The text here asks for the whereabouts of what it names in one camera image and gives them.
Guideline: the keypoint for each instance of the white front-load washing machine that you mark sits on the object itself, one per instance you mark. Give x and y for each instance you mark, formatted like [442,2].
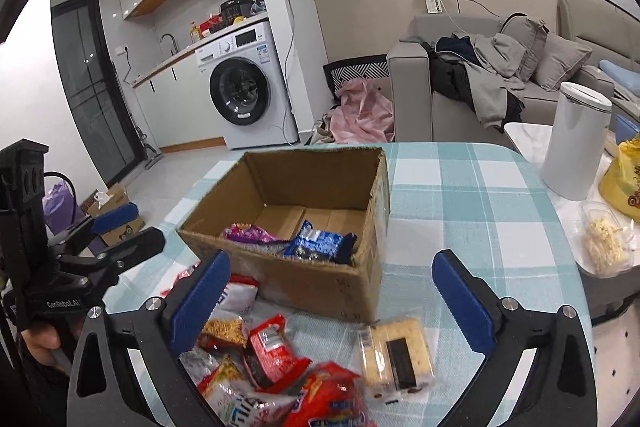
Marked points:
[245,84]

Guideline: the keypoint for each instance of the person's left hand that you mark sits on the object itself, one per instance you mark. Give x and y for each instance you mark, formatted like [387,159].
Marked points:
[41,341]

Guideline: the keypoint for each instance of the purple bag on floor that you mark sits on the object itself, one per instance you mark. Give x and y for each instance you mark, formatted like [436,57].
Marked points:
[60,209]

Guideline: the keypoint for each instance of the SF Express cardboard box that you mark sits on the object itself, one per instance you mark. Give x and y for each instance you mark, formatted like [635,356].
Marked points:
[338,189]

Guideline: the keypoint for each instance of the red triangular crisp bag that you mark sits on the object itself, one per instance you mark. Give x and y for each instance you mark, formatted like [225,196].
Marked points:
[330,396]

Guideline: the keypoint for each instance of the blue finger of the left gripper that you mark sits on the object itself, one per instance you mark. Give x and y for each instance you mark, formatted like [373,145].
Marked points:
[114,219]

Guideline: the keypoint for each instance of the small red snack packet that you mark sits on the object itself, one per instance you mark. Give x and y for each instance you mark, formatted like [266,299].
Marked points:
[270,359]

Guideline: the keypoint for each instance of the blue oreo cookie packet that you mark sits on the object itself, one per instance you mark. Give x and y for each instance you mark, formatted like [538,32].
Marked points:
[311,244]

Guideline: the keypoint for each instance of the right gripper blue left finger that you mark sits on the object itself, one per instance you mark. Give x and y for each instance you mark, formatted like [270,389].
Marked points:
[104,389]

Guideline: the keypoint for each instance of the grey sofa cushion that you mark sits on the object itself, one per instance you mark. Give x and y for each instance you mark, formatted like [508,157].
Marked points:
[532,35]

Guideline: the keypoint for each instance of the small noodle snack bag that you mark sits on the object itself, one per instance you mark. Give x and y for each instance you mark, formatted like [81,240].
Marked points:
[229,323]

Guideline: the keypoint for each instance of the clear bag of food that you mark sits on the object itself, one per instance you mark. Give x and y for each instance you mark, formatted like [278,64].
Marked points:
[601,243]

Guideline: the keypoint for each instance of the small purple candy packet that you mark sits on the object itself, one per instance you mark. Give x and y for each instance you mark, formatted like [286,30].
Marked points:
[247,233]

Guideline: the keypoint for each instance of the black glass door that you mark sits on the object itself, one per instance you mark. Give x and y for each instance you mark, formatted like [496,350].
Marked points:
[92,89]

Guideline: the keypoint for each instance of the black patterned chair back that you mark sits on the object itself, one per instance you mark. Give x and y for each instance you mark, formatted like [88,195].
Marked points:
[368,67]

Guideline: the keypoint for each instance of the pile of grey clothes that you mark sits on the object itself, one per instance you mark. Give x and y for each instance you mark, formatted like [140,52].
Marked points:
[480,72]

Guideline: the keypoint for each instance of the white cylindrical kettle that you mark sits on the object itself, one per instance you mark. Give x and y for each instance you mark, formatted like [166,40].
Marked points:
[577,141]

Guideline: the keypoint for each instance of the pink cloth on chair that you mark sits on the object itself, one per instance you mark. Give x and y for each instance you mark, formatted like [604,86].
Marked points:
[364,116]

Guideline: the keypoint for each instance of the clear pack sandwich crackers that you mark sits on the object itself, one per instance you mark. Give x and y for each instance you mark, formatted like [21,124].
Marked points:
[395,358]

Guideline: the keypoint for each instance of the teal checked tablecloth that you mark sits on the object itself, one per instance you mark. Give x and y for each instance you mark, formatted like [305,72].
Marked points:
[483,202]

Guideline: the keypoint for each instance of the grey sofa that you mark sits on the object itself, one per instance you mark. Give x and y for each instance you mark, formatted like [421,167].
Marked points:
[583,36]

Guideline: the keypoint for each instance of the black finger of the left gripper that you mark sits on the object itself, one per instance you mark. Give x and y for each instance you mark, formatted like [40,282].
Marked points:
[138,248]

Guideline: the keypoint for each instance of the yellow plastic bag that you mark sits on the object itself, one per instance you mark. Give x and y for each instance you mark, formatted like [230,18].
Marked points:
[620,185]

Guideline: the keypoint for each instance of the small cardboard box on floor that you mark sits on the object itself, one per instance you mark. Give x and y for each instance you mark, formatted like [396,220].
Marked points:
[100,202]

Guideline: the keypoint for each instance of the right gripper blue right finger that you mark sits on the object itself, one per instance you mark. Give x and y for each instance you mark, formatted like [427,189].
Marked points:
[559,389]

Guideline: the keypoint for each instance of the white red noodle snack bag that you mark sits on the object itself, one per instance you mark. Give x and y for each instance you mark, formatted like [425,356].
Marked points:
[235,401]

